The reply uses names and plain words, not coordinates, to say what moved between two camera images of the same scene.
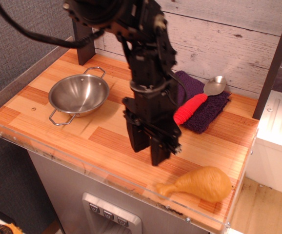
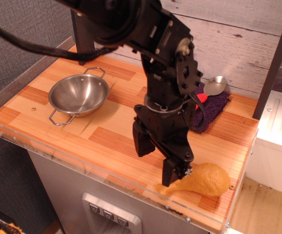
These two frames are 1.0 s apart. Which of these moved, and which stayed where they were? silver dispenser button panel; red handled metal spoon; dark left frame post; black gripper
Moved: black gripper
Stayed: red handled metal spoon; dark left frame post; silver dispenser button panel
